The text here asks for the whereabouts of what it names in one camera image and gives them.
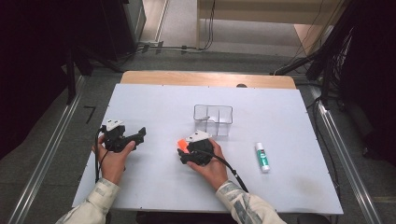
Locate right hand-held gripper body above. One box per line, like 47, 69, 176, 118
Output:
183, 129, 217, 167

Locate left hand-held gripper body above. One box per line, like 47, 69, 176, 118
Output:
99, 119, 138, 154

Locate orange highlighter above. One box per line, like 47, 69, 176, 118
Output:
177, 138, 190, 154

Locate clear plastic desk organizer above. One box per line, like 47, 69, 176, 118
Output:
192, 104, 234, 138

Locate person's left hand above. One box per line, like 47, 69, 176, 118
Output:
92, 134, 137, 187

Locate person's right hand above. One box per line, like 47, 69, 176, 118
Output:
186, 137, 230, 192

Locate wooden table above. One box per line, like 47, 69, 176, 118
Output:
120, 70, 297, 91

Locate white green glue stick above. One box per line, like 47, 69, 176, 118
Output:
254, 142, 271, 174

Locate black metal stand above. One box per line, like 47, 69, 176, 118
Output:
63, 43, 124, 105

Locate white board sheet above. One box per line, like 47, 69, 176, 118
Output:
71, 82, 345, 216

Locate dark cabinet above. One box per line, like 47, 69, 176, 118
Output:
101, 0, 148, 63

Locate light wooden bench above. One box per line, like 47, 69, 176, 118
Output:
195, 0, 351, 57

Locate left hand-held gripper black cable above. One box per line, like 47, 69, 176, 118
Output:
93, 126, 110, 185

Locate hand-held gripper black cable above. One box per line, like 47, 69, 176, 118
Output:
194, 148, 250, 194
93, 126, 110, 185

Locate right hand-held gripper black cable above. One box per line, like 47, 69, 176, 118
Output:
194, 148, 250, 194

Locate metal floor rail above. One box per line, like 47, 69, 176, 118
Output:
310, 86, 385, 224
7, 75, 86, 224

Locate black floor cables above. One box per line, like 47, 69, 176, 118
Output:
118, 0, 218, 63

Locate black tripod with cables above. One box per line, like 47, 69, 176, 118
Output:
270, 0, 372, 110

